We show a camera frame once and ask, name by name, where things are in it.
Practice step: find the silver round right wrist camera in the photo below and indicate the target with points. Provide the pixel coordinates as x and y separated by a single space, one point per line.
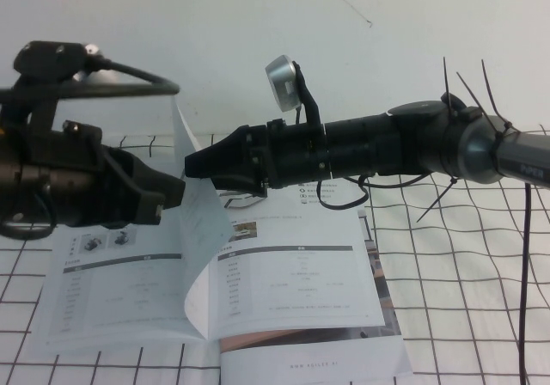
281 82

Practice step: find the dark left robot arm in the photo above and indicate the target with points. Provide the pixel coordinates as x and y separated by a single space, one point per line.
6 196

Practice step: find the white product catalogue book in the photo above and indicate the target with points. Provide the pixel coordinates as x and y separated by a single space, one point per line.
301 273

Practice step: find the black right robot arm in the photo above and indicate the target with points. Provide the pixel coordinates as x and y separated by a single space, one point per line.
429 144

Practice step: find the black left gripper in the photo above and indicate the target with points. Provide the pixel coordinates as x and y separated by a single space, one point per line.
64 187

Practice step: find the black camera bracket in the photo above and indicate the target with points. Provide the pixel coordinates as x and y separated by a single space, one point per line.
311 105
36 110

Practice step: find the black zip tie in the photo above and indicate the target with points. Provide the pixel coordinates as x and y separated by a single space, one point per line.
447 188
447 80
472 91
507 126

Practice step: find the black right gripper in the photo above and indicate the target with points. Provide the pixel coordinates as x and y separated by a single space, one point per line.
292 153

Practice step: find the white black-grid tablecloth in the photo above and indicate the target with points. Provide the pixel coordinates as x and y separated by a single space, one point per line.
464 273

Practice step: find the black right camera bracket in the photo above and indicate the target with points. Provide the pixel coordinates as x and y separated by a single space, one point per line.
311 105

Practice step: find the black left camera bracket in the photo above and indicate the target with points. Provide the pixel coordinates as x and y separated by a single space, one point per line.
36 110

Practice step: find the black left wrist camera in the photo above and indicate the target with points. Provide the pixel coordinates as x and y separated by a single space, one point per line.
47 60

